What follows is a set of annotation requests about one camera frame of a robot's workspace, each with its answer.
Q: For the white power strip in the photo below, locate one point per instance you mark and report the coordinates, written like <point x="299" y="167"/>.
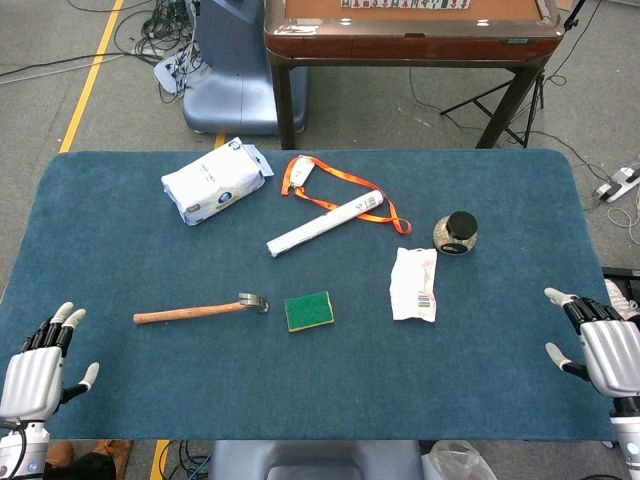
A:
<point x="615" y="185"/>
<point x="165" y="72"/>

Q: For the green scouring sponge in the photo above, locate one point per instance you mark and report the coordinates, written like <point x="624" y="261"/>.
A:
<point x="309" y="311"/>

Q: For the white sneaker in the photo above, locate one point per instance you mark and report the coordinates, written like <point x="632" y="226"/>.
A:
<point x="620" y="297"/>

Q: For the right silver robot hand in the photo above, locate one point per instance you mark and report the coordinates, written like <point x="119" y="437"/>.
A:
<point x="615" y="355"/>

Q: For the clear plastic bag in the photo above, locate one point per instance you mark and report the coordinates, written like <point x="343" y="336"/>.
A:
<point x="455" y="462"/>

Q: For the white plastic packet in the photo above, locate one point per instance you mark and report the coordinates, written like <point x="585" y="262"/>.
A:
<point x="412" y="285"/>

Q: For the brown mahjong table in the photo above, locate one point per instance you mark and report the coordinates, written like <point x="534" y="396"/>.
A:
<point x="400" y="47"/>

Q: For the grey-blue robot torso base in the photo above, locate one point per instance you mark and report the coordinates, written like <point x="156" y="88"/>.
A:
<point x="310" y="460"/>

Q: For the black flat panel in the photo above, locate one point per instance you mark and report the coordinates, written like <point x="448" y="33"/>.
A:
<point x="620" y="273"/>

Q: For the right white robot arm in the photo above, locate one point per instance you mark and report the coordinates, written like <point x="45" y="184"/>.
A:
<point x="627" y="440"/>

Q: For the brown leather shoe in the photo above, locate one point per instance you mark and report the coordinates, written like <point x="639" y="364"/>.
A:
<point x="60" y="452"/>
<point x="117" y="450"/>

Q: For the white rolled paper tube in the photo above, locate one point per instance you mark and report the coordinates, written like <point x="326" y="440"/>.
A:
<point x="320" y="225"/>

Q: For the row of mahjong tiles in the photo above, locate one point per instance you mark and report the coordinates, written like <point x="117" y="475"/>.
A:
<point x="400" y="4"/>

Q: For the black tripod stand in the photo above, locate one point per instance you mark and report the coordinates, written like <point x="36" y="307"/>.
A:
<point x="539" y="95"/>

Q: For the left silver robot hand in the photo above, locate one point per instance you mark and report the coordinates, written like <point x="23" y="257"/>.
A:
<point x="32" y="375"/>

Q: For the glass jar with black lid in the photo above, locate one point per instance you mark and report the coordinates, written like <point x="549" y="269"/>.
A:
<point x="460" y="225"/>

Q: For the white tissue pack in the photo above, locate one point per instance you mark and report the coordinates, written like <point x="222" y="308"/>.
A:
<point x="215" y="182"/>

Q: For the blue carpet table cover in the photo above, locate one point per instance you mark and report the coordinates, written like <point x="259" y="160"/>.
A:
<point x="350" y="380"/>

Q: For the blue-grey machine base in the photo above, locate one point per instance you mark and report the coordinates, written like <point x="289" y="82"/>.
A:
<point x="225" y="75"/>

